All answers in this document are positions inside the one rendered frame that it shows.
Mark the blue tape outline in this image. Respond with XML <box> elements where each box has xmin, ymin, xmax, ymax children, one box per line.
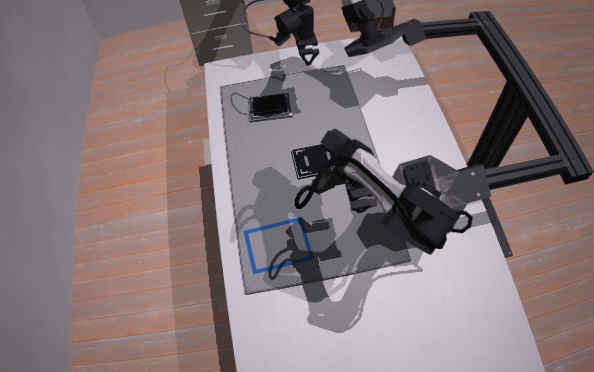
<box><xmin>244</xmin><ymin>217</ymin><xmax>314</xmax><ymax>274</ymax></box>

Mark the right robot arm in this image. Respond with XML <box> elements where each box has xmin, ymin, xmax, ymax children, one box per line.
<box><xmin>274</xmin><ymin>0</ymin><xmax>386</xmax><ymax>46</ymax></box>

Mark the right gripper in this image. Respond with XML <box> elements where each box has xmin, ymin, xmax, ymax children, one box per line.
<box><xmin>276</xmin><ymin>23</ymin><xmax>320</xmax><ymax>66</ymax></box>

